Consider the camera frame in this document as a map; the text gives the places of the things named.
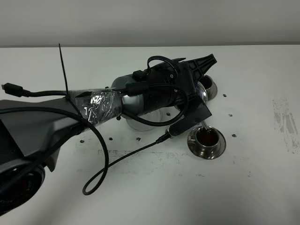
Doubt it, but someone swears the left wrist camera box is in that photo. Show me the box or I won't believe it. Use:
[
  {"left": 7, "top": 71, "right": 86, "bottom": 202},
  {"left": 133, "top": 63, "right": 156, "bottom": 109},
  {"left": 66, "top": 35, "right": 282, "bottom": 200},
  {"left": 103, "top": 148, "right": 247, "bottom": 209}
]
[{"left": 169, "top": 95, "right": 213, "bottom": 137}]

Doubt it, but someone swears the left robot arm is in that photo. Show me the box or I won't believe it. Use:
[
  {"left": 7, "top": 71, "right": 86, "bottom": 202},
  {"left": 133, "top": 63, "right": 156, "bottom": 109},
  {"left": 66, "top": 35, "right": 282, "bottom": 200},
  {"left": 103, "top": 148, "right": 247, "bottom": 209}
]
[{"left": 0, "top": 54, "right": 217, "bottom": 214}]

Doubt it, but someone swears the far stainless steel teacup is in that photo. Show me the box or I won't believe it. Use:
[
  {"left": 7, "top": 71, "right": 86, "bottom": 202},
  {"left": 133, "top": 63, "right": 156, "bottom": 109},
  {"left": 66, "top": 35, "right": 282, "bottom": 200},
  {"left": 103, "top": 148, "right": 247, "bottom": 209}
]
[{"left": 199, "top": 75, "right": 213, "bottom": 92}]

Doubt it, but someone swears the black camera cable left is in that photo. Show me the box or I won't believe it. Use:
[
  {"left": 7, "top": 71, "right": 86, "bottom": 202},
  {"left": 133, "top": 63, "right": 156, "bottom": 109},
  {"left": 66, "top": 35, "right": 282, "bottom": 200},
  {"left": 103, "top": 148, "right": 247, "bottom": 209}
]
[{"left": 0, "top": 55, "right": 188, "bottom": 195}]

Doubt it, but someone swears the steel teapot saucer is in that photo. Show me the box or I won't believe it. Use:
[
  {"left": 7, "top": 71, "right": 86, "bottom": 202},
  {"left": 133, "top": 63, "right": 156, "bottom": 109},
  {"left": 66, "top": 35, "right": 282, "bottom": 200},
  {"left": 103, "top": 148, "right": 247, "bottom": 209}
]
[{"left": 126, "top": 109, "right": 162, "bottom": 132}]

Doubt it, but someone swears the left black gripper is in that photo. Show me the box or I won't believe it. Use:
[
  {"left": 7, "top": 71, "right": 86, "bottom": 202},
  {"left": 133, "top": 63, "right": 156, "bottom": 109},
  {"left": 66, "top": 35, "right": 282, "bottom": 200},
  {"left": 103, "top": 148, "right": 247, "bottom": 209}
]
[{"left": 133, "top": 53, "right": 217, "bottom": 113}]

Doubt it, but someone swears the far steel saucer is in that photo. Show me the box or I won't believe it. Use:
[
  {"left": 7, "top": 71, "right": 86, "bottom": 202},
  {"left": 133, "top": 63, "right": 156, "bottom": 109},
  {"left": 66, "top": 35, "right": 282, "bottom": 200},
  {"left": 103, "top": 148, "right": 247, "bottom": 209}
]
[{"left": 206, "top": 75, "right": 218, "bottom": 101}]

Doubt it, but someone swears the near stainless steel teacup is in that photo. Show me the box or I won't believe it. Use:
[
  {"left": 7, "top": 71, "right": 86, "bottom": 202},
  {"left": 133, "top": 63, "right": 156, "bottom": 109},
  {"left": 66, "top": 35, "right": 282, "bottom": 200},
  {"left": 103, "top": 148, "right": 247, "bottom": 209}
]
[{"left": 187, "top": 127, "right": 220, "bottom": 148}]

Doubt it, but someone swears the stainless steel teacup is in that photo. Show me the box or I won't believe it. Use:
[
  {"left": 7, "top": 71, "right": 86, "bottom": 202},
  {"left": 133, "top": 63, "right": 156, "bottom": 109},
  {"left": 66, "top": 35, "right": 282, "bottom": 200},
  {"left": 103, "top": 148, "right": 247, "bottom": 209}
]
[
  {"left": 187, "top": 127, "right": 220, "bottom": 148},
  {"left": 199, "top": 75, "right": 213, "bottom": 92}
]

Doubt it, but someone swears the near steel saucer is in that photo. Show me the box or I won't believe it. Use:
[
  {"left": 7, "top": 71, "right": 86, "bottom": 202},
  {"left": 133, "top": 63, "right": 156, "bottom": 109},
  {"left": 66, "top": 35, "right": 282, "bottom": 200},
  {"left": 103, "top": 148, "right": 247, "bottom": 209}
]
[{"left": 187, "top": 129, "right": 226, "bottom": 160}]

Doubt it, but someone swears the black cable tie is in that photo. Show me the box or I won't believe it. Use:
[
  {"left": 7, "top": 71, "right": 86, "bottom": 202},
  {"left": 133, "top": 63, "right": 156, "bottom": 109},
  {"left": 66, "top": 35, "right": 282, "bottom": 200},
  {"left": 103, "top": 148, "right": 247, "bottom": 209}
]
[{"left": 59, "top": 44, "right": 82, "bottom": 117}]

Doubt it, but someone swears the stainless steel teapot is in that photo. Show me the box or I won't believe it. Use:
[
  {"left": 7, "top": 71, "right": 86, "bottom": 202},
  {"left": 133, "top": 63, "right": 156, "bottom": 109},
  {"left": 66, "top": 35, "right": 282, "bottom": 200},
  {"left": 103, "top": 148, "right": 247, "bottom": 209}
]
[{"left": 173, "top": 82, "right": 211, "bottom": 133}]

